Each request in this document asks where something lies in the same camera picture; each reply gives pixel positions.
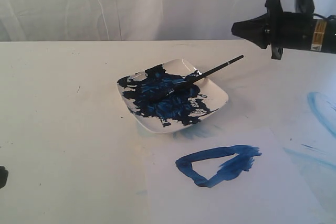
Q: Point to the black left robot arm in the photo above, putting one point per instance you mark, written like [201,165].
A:
[3,176]

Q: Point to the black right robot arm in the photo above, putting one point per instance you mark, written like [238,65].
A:
[323,39]

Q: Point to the black paintbrush with blue bristles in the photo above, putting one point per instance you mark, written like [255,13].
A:
[186,83]

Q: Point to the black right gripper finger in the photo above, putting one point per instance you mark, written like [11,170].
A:
[252,25]
[256,38]

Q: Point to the white backdrop curtain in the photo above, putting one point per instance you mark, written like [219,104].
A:
[66,20]

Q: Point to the white plate with blue paint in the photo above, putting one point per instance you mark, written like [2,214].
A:
[176,111]

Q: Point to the white paper sheet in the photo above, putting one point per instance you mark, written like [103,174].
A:
[271,191]

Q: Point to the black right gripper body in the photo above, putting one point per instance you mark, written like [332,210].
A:
[287,30]

